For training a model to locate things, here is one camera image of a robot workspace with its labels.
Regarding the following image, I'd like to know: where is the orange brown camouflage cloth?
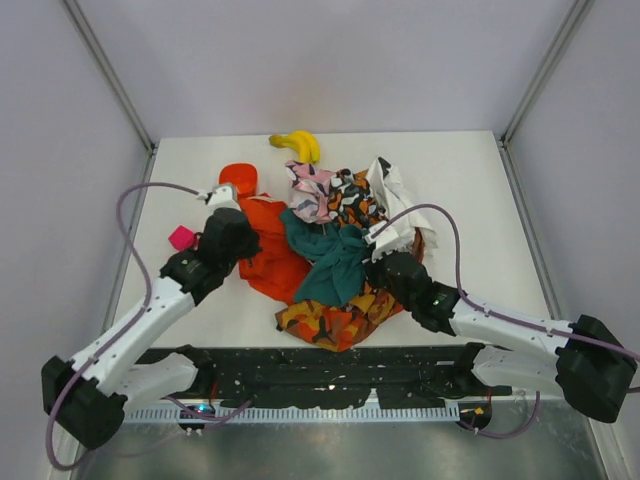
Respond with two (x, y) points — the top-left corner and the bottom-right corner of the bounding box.
(274, 169), (431, 354)

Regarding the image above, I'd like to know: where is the teal cloth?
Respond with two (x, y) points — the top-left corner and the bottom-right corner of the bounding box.
(279, 209), (369, 307)

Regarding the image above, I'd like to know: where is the white cloth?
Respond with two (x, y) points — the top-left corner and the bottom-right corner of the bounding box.
(366, 157), (438, 253)

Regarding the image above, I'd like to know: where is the black orange patterned cloth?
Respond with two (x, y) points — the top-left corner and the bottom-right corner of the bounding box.
(327, 169), (386, 229)

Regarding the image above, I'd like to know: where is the pink patterned cloth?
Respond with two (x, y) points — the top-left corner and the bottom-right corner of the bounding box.
(285, 161), (335, 224)

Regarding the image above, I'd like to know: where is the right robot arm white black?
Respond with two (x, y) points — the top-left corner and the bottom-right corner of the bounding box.
(365, 252), (638, 424)

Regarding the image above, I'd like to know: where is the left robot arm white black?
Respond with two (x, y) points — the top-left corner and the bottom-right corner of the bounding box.
(41, 207), (259, 450)

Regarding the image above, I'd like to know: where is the pink cube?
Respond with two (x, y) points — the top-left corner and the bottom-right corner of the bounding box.
(168, 225), (199, 251)

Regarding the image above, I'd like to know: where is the orange plastic bowl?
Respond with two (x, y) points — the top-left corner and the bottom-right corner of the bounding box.
(218, 163), (258, 198)

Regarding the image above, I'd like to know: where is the yellow banana bunch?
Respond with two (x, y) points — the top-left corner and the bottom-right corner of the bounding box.
(269, 130), (321, 164)

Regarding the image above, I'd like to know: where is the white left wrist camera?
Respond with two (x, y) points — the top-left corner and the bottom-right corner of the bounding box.
(196, 183), (241, 214)

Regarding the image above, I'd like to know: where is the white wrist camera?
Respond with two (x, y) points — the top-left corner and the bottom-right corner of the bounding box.
(364, 222), (414, 262)
(196, 183), (241, 214)

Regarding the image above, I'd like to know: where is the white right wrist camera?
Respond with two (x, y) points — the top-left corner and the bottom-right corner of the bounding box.
(364, 222), (414, 262)

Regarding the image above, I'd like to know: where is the grey slotted cable duct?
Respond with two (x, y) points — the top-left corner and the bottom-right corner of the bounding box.
(125, 401), (460, 425)

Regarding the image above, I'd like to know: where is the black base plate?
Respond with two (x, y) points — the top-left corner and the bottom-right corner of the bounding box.
(134, 344), (514, 409)

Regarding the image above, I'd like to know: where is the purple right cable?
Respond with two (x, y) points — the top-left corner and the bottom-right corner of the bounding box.
(369, 203), (640, 361)

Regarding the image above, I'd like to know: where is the purple cable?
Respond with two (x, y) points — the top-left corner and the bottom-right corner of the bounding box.
(45, 181), (211, 470)
(369, 203), (640, 361)

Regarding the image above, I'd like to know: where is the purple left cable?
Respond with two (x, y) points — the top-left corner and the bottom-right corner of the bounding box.
(45, 181), (211, 470)

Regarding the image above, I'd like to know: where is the left aluminium frame post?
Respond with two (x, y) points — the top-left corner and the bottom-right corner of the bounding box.
(60, 0), (156, 154)

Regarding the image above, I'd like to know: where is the aluminium frame post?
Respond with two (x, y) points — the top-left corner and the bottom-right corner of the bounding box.
(499, 0), (595, 149)
(60, 0), (156, 154)

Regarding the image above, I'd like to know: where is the right aluminium frame post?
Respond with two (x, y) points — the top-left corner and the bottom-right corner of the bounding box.
(499, 0), (595, 149)

